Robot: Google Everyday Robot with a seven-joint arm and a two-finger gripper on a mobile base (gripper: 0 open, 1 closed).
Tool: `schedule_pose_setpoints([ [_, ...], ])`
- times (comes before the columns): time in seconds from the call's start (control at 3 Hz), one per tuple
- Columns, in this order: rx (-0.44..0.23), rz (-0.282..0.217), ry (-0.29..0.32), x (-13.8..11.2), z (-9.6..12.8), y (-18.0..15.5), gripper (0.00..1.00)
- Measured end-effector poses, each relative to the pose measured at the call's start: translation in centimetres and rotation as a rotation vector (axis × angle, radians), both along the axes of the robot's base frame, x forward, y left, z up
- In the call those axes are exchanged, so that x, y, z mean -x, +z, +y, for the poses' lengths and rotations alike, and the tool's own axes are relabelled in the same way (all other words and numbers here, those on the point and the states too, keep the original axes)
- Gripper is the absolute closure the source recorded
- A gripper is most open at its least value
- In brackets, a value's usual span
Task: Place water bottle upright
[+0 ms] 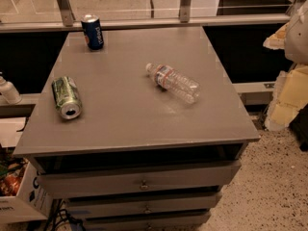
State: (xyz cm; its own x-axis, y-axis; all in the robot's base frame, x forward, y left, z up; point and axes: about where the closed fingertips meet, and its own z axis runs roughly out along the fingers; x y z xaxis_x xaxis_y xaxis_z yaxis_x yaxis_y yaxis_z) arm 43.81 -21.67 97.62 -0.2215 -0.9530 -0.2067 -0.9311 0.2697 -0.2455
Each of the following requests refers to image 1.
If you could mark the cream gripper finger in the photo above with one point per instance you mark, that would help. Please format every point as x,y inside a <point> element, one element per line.
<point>277,40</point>
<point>290,96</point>

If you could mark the clear plastic water bottle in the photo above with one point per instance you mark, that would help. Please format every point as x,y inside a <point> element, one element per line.
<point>173,81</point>

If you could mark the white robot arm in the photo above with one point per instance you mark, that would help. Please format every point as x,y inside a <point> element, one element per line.
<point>296,40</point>

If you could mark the white spray bottle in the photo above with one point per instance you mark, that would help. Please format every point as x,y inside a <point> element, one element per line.
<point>9,91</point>

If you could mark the grey drawer cabinet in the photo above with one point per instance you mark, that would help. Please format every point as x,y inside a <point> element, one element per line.
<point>138,157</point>

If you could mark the blue Pepsi can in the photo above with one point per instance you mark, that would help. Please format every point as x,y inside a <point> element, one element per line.
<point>92,31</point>

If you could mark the green soda can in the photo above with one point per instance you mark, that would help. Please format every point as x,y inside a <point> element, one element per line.
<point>66,96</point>

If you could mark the white cardboard box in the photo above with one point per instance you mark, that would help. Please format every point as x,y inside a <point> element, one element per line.
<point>30,202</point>

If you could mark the grey metal railing frame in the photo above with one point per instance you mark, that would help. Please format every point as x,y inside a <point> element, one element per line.
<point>66,15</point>

